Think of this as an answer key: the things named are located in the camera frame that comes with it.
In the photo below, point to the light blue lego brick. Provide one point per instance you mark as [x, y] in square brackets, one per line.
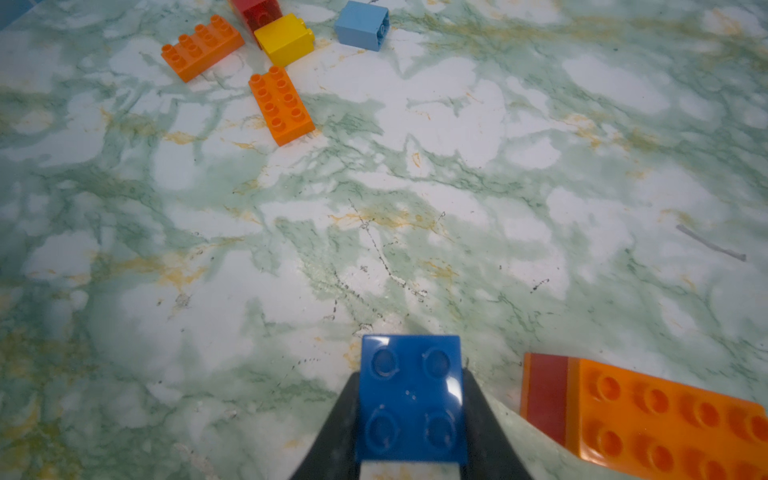
[362, 25]

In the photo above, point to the dark blue lego brick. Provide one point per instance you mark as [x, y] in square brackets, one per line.
[411, 400]

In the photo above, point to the yellow lego brick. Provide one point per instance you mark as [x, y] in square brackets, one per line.
[285, 40]

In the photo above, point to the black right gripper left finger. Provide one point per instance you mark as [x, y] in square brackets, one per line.
[332, 455]

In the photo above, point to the orange lego brick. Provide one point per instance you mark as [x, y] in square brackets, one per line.
[195, 53]

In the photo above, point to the red small lego brick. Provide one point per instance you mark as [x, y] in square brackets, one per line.
[544, 394]

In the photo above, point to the red square lego brick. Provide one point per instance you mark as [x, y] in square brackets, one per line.
[256, 13]

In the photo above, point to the orange long lego plate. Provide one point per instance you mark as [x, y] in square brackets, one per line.
[281, 106]

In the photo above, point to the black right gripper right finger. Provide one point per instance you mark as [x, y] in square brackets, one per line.
[490, 453]

